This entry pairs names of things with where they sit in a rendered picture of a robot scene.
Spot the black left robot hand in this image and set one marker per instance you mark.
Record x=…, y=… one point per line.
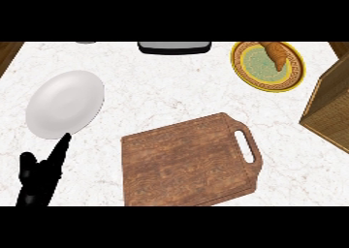
x=38, y=177

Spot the brown wooden cutting board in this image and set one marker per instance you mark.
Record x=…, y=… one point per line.
x=186, y=161

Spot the brown wicker basket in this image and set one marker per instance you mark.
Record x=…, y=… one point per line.
x=336, y=106

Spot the white oval plate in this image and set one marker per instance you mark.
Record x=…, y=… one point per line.
x=63, y=104

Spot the brown wooden cabinet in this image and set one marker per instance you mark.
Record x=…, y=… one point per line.
x=1, y=56

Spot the small grey object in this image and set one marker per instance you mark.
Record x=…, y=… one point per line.
x=85, y=42

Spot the black and grey appliance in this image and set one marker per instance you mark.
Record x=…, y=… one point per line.
x=174, y=47

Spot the yellow patterned round plate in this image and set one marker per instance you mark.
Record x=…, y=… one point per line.
x=257, y=69

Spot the brown croissant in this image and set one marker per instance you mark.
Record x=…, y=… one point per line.
x=276, y=54

